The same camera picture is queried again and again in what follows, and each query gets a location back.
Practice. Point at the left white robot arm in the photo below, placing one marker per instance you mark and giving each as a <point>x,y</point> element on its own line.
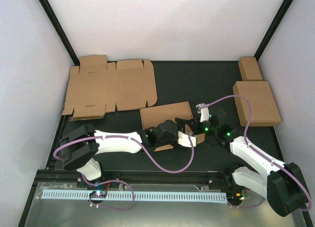
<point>78,149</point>

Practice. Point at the black frame post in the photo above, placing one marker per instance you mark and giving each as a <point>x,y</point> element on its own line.
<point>284,7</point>
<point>59,30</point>

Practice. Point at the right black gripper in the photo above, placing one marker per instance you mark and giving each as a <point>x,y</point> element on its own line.
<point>197,131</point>

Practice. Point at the large folded cardboard box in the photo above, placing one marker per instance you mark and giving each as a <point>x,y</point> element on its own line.
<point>256,97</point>

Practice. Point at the left black frame post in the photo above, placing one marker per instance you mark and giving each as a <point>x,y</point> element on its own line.
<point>59,30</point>

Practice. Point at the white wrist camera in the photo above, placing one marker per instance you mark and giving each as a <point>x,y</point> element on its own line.
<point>186,140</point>
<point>203,111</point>

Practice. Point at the white slotted cable duct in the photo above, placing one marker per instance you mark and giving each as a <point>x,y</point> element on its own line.
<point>137,196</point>

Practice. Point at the small folded cardboard box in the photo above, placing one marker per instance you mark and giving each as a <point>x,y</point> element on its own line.
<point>249,69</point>

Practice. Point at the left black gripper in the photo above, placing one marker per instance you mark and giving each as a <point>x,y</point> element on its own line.
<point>178,148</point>

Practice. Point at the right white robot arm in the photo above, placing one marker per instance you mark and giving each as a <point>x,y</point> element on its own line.
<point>282,185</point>

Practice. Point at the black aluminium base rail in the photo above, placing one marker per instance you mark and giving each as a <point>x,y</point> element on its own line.
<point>215,180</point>

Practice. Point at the right black frame post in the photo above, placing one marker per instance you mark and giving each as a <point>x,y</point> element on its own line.
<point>284,7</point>

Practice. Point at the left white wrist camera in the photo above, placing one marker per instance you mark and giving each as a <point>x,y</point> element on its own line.
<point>186,140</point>

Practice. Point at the flat cardboard blank stack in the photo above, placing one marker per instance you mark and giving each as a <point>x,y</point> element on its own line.
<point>97,87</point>

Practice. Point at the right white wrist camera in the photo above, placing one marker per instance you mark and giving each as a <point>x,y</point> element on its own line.
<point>203,111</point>

